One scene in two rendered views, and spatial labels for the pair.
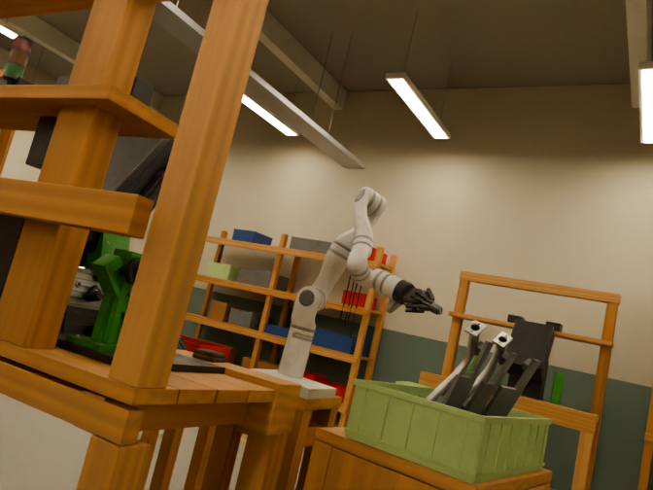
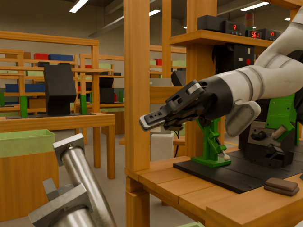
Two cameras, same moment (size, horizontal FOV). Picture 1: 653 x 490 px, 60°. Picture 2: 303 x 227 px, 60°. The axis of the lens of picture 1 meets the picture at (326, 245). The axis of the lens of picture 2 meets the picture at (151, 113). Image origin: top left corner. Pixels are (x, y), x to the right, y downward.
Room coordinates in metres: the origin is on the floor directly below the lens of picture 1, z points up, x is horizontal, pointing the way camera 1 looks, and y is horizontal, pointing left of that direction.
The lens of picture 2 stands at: (1.90, -0.74, 1.27)
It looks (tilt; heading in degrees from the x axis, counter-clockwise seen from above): 6 degrees down; 118
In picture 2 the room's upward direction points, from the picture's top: straight up
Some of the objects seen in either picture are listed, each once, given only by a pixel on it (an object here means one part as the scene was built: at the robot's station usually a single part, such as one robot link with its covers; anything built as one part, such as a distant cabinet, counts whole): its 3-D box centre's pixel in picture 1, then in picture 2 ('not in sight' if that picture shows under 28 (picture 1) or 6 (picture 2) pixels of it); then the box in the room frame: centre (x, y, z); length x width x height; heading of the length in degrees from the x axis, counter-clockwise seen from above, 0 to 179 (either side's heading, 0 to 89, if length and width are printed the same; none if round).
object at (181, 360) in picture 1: (52, 328); (277, 158); (1.86, 0.80, 0.89); 1.10 x 0.42 x 0.02; 61
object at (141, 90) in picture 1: (123, 93); (212, 24); (1.52, 0.65, 1.59); 0.15 x 0.07 x 0.07; 61
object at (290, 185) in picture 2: (210, 355); (281, 186); (1.89, 0.29, 0.91); 0.10 x 0.08 x 0.03; 162
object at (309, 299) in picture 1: (307, 309); not in sight; (2.08, 0.01, 1.14); 0.09 x 0.09 x 0.17; 69
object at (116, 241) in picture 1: (108, 251); (283, 107); (1.87, 0.70, 1.17); 0.13 x 0.12 x 0.20; 61
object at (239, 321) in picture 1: (274, 315); not in sight; (7.77, 0.48, 1.10); 3.01 x 0.55 x 2.20; 58
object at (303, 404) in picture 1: (285, 392); not in sight; (2.09, 0.02, 0.83); 0.32 x 0.32 x 0.04; 65
